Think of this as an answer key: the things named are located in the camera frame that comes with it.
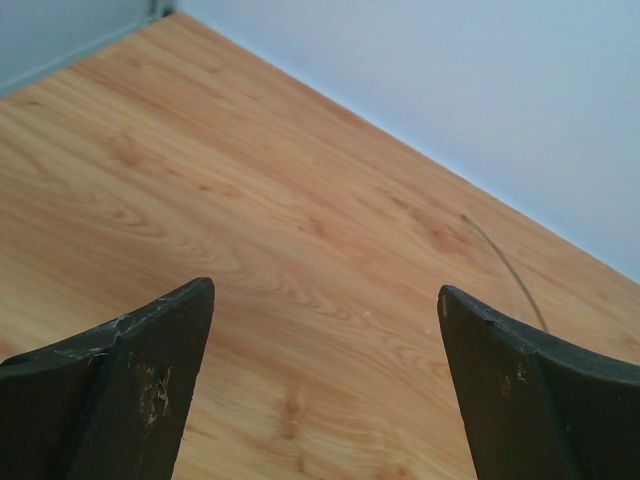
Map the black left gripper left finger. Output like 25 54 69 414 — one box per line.
1 277 215 479

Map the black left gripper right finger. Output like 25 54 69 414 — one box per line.
438 285 639 479

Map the black zip tie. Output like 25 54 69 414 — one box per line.
460 214 550 333

